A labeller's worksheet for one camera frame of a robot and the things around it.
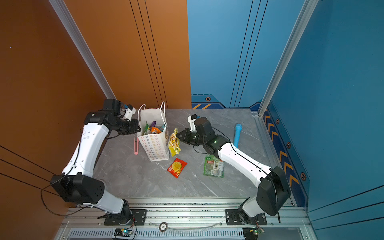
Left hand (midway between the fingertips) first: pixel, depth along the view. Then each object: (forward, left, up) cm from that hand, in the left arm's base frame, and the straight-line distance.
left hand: (140, 127), depth 78 cm
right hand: (-6, -19, +1) cm, 20 cm away
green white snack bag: (-11, -40, -24) cm, 48 cm away
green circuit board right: (-42, -59, -24) cm, 77 cm away
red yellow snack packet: (-12, -18, -24) cm, 32 cm away
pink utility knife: (+4, +11, -24) cm, 27 cm away
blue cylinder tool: (+15, -59, -22) cm, 65 cm away
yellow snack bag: (-9, -18, -2) cm, 20 cm away
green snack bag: (+5, -1, -7) cm, 8 cm away
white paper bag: (-6, -8, -8) cm, 13 cm away
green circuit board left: (-43, +5, -27) cm, 51 cm away
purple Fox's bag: (+12, -2, -12) cm, 17 cm away
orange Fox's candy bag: (+4, -5, -8) cm, 10 cm away
